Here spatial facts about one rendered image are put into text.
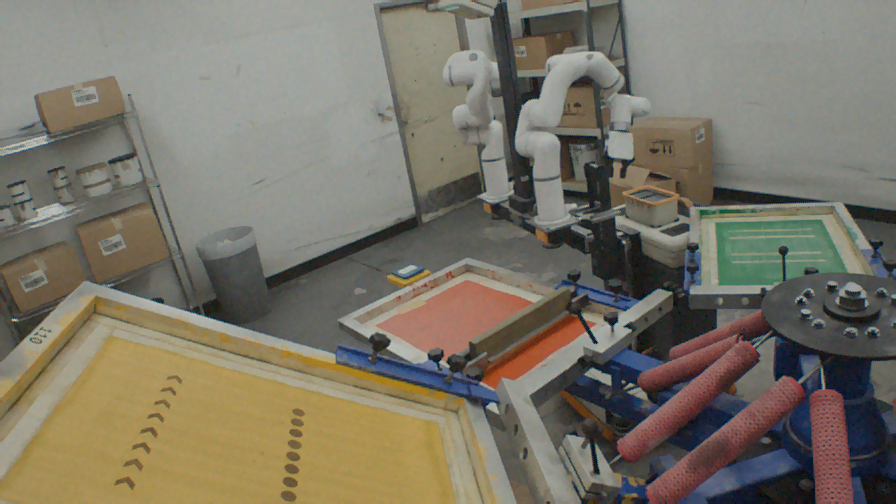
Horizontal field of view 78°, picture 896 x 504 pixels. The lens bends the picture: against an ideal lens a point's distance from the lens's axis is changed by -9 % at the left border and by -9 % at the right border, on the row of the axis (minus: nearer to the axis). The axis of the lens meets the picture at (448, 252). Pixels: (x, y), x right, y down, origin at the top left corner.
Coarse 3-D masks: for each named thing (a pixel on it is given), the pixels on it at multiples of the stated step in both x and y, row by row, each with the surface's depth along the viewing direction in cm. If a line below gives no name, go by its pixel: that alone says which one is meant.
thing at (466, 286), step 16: (448, 288) 218; (464, 288) 216; (480, 288) 213; (432, 304) 208; (512, 304) 198; (528, 304) 196; (576, 320) 180; (544, 336) 175; (560, 336) 173; (576, 336) 172
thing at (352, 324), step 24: (456, 264) 229; (480, 264) 224; (408, 288) 216; (432, 288) 220; (528, 288) 204; (552, 288) 195; (360, 312) 204; (384, 312) 209; (600, 312) 181; (360, 336) 191; (408, 360) 170; (552, 360) 156
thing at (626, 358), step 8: (624, 352) 144; (632, 352) 144; (608, 360) 144; (616, 360) 142; (624, 360) 141; (632, 360) 141; (640, 360) 140; (648, 360) 139; (656, 360) 139; (600, 368) 147; (608, 368) 145; (624, 368) 140; (632, 368) 138; (640, 368) 137; (648, 368) 136; (624, 376) 141; (632, 376) 139
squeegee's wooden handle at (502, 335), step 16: (560, 288) 179; (544, 304) 172; (560, 304) 177; (512, 320) 166; (528, 320) 169; (544, 320) 174; (480, 336) 161; (496, 336) 162; (512, 336) 166; (480, 352) 160; (496, 352) 164
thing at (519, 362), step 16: (400, 320) 201; (400, 336) 191; (416, 336) 189; (448, 352) 177; (512, 352) 170; (528, 352) 169; (544, 352) 167; (496, 368) 164; (512, 368) 163; (528, 368) 161; (496, 384) 157
